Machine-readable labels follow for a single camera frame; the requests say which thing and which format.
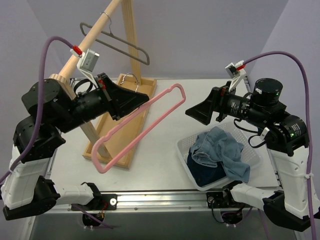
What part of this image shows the pink hanger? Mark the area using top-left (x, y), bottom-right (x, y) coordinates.
top-left (89, 77), bottom-right (186, 174)

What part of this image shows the grey metal hanger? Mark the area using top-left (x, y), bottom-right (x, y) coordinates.
top-left (79, 11), bottom-right (151, 66)

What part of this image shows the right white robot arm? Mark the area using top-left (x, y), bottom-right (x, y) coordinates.
top-left (185, 78), bottom-right (320, 232)

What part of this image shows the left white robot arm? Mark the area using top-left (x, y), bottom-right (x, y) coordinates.
top-left (0, 73), bottom-right (149, 221)

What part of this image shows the wooden clothes rack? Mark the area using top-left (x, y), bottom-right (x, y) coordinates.
top-left (47, 0), bottom-right (158, 171)

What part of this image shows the white plastic basket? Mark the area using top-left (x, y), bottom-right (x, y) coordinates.
top-left (175, 121), bottom-right (263, 191)

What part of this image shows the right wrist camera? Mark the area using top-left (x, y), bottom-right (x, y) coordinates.
top-left (225, 60), bottom-right (247, 93)

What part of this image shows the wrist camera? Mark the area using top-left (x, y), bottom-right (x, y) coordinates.
top-left (225, 60), bottom-right (247, 93)
top-left (70, 45), bottom-right (100, 83)

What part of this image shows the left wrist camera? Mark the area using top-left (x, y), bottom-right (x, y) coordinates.
top-left (70, 45), bottom-right (100, 83)

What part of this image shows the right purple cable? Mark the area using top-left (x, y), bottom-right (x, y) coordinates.
top-left (222, 51), bottom-right (317, 240)

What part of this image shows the aluminium rail frame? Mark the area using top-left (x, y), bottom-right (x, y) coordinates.
top-left (19, 79), bottom-right (307, 240)

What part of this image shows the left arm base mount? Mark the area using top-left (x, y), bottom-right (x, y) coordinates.
top-left (71, 191), bottom-right (118, 226)

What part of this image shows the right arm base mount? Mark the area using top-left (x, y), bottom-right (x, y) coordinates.
top-left (206, 191), bottom-right (253, 228)

